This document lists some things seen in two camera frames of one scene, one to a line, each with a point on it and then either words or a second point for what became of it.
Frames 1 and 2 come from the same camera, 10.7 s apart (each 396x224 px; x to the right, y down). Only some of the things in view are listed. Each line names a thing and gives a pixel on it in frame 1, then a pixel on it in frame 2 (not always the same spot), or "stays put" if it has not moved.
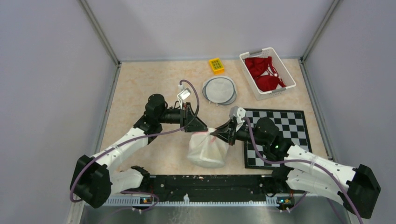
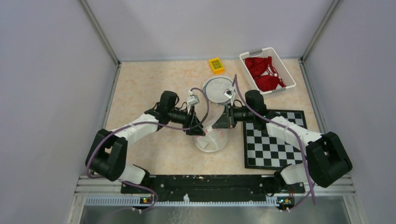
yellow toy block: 217,66 stays put
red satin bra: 265,75 stays put
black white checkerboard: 292,124 stays put
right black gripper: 222,134 -> 224,122
